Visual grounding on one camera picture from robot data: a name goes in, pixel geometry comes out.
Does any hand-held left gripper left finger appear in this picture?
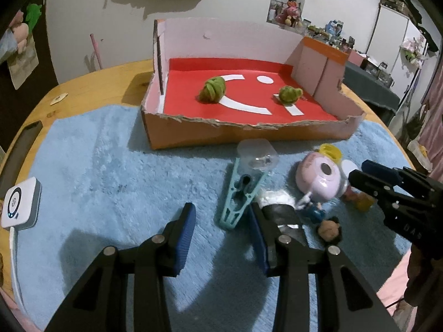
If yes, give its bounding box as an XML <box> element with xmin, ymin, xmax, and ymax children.
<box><xmin>45</xmin><ymin>202</ymin><xmax>197</xmax><ymax>332</ymax></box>

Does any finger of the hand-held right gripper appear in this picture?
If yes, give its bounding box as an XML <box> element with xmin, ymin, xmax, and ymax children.
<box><xmin>348</xmin><ymin>169</ymin><xmax>409</xmax><ymax>208</ymax></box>
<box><xmin>362</xmin><ymin>160</ymin><xmax>416</xmax><ymax>187</ymax></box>

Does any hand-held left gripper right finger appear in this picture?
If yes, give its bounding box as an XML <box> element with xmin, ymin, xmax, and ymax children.
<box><xmin>249</xmin><ymin>202</ymin><xmax>404</xmax><ymax>332</ymax></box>

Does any blond doll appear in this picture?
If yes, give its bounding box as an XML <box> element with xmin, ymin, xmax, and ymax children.
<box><xmin>341</xmin><ymin>187</ymin><xmax>376</xmax><ymax>212</ymax></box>

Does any white and pink jar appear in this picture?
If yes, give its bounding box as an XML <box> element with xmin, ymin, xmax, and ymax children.
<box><xmin>341</xmin><ymin>161</ymin><xmax>359</xmax><ymax>194</ymax></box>

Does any teal plastic clip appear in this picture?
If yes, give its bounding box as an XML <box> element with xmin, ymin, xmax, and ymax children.
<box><xmin>219</xmin><ymin>157</ymin><xmax>269</xmax><ymax>230</ymax></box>

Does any black and white sushi plush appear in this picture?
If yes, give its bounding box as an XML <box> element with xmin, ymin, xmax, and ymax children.
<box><xmin>256</xmin><ymin>190</ymin><xmax>307</xmax><ymax>243</ymax></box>

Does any yellow plastic cap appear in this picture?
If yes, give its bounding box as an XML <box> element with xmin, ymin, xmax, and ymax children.
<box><xmin>318</xmin><ymin>143</ymin><xmax>342</xmax><ymax>162</ymax></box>

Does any clear plastic cup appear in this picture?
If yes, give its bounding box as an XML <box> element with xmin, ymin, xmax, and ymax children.
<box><xmin>237</xmin><ymin>139</ymin><xmax>279</xmax><ymax>173</ymax></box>

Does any cardboard box with red floor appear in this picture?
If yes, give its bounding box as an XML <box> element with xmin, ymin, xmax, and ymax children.
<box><xmin>140</xmin><ymin>19</ymin><xmax>367</xmax><ymax>150</ymax></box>

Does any small dark-haired figurine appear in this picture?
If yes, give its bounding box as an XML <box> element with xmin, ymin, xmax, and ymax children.
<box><xmin>299</xmin><ymin>194</ymin><xmax>344</xmax><ymax>246</ymax></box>

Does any pink curtain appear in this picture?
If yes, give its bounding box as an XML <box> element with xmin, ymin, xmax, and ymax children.
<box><xmin>420</xmin><ymin>52</ymin><xmax>443</xmax><ymax>167</ymax></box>

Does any pink cloth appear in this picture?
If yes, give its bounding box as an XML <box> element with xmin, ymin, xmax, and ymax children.
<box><xmin>375</xmin><ymin>252</ymin><xmax>421</xmax><ymax>319</ymax></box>

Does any table with dark cloth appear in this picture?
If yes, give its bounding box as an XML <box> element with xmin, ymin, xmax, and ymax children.
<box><xmin>342</xmin><ymin>60</ymin><xmax>404</xmax><ymax>115</ymax></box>

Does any blue fluffy mat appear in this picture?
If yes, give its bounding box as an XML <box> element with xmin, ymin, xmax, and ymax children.
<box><xmin>16</xmin><ymin>105</ymin><xmax>412</xmax><ymax>332</ymax></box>

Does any pink box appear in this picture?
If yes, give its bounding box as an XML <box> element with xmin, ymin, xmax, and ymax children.
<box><xmin>348</xmin><ymin>50</ymin><xmax>367</xmax><ymax>67</ymax></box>

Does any green plush vegetable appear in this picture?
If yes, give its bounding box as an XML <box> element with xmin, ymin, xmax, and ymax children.
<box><xmin>198</xmin><ymin>76</ymin><xmax>226</xmax><ymax>103</ymax></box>
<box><xmin>279</xmin><ymin>86</ymin><xmax>303</xmax><ymax>105</ymax></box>

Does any white cabinet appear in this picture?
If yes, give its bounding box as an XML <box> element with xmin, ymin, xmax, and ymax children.
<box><xmin>367</xmin><ymin>3</ymin><xmax>430</xmax><ymax>73</ymax></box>

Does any row of small toys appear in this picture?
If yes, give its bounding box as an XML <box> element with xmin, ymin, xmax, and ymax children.
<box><xmin>305</xmin><ymin>19</ymin><xmax>357</xmax><ymax>47</ymax></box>

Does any dark bag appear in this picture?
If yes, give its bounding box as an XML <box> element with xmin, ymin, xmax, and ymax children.
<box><xmin>381</xmin><ymin>0</ymin><xmax>423</xmax><ymax>25</ymax></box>

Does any white square device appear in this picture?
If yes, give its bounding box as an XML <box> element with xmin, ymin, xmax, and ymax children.
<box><xmin>1</xmin><ymin>176</ymin><xmax>42</xmax><ymax>229</ymax></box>

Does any pink plush rabbit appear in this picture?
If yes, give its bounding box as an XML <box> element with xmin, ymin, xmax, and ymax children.
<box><xmin>277</xmin><ymin>0</ymin><xmax>302</xmax><ymax>26</ymax></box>

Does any black phone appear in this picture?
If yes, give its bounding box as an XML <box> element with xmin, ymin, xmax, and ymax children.
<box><xmin>0</xmin><ymin>120</ymin><xmax>44</xmax><ymax>194</ymax></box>

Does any dark wooden door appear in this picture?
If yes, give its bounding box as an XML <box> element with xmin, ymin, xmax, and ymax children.
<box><xmin>0</xmin><ymin>0</ymin><xmax>59</xmax><ymax>139</ymax></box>

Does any pink stick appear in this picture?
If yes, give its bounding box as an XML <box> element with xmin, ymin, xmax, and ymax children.
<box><xmin>89</xmin><ymin>34</ymin><xmax>104</xmax><ymax>71</ymax></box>

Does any beige paper bag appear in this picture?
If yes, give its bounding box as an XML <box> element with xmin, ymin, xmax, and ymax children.
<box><xmin>7</xmin><ymin>41</ymin><xmax>38</xmax><ymax>90</ymax></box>

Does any clear plastic bag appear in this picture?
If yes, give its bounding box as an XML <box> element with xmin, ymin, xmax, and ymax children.
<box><xmin>0</xmin><ymin>29</ymin><xmax>18</xmax><ymax>63</ymax></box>

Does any green plush toy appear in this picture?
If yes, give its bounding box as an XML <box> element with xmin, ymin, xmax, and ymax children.
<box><xmin>26</xmin><ymin>3</ymin><xmax>44</xmax><ymax>32</ymax></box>

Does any white cable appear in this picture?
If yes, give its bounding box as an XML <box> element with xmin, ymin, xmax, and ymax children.
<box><xmin>9</xmin><ymin>228</ymin><xmax>22</xmax><ymax>298</ymax></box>

